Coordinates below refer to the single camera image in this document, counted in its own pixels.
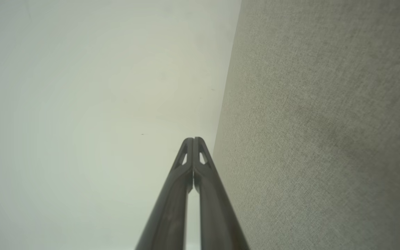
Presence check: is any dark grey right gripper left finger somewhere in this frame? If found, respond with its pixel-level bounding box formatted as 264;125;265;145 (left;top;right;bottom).
136;137;194;250

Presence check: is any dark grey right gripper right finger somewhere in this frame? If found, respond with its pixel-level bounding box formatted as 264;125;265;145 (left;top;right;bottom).
194;136;251;250

